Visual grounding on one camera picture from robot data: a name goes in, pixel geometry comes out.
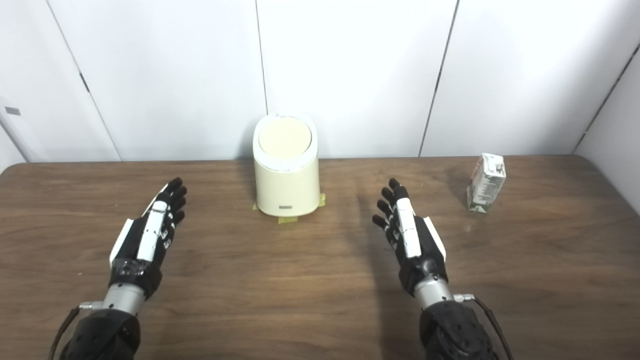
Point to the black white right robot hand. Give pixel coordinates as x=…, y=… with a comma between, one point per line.
x=415, y=240

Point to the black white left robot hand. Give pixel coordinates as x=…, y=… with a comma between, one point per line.
x=150, y=235

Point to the white green milk carton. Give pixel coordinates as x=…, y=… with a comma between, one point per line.
x=486, y=184

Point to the cream-colored plastic bin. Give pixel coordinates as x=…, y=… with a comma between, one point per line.
x=287, y=187

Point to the cream round bin lid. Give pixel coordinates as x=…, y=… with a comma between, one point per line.
x=285, y=137

